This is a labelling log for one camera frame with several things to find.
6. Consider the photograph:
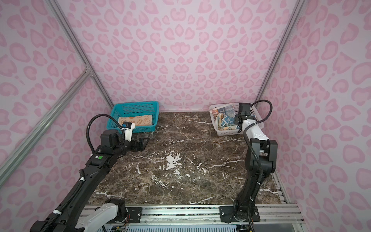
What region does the diagonal aluminium frame bar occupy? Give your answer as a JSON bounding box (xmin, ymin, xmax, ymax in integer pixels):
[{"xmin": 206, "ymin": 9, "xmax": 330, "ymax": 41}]
[{"xmin": 1, "ymin": 68, "xmax": 91, "ymax": 186}]

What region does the right corner aluminium post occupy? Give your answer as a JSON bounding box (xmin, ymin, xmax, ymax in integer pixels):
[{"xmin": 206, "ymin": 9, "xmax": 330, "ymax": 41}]
[{"xmin": 255, "ymin": 0, "xmax": 308, "ymax": 101}]

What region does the left corner aluminium post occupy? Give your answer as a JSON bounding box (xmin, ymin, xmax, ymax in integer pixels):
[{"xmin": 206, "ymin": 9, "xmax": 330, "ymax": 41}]
[{"xmin": 45, "ymin": 0, "xmax": 114, "ymax": 109}]

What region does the corner aluminium post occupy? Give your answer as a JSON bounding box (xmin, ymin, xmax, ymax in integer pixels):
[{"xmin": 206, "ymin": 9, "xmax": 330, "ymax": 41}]
[
  {"xmin": 255, "ymin": 0, "xmax": 308, "ymax": 101},
  {"xmin": 45, "ymin": 0, "xmax": 114, "ymax": 109}
]

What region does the orange bunny towel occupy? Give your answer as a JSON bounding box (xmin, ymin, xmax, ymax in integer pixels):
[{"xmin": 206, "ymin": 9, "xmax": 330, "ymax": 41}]
[{"xmin": 118, "ymin": 115, "xmax": 153, "ymax": 127}]

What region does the grey patterned towel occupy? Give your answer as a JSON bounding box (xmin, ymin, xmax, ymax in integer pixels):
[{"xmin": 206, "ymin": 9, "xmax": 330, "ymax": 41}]
[{"xmin": 211, "ymin": 103, "xmax": 235, "ymax": 118}]

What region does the white plastic basket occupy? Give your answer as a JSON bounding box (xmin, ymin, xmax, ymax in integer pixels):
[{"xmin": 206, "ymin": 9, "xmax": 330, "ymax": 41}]
[{"xmin": 209, "ymin": 103, "xmax": 265, "ymax": 136}]

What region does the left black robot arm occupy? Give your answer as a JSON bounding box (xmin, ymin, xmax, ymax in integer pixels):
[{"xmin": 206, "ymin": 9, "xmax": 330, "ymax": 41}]
[{"xmin": 30, "ymin": 129, "xmax": 150, "ymax": 232}]

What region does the right black corrugated cable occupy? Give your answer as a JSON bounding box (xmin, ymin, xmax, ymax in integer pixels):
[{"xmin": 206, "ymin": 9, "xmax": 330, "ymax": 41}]
[{"xmin": 243, "ymin": 100, "xmax": 273, "ymax": 186}]

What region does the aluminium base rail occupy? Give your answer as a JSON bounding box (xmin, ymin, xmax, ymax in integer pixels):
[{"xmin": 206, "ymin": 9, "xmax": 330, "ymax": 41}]
[{"xmin": 53, "ymin": 204, "xmax": 306, "ymax": 232}]

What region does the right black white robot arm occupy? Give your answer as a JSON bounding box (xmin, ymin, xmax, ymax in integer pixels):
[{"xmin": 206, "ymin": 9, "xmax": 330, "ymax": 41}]
[{"xmin": 233, "ymin": 100, "xmax": 278, "ymax": 223}]

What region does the teal bunny towel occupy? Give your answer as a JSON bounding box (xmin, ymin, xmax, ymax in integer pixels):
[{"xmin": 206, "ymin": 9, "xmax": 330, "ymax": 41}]
[{"xmin": 215, "ymin": 113, "xmax": 239, "ymax": 131}]

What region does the teal plastic basket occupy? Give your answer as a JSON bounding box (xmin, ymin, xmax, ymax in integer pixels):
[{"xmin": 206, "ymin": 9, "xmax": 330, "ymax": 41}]
[{"xmin": 111, "ymin": 101, "xmax": 159, "ymax": 133}]

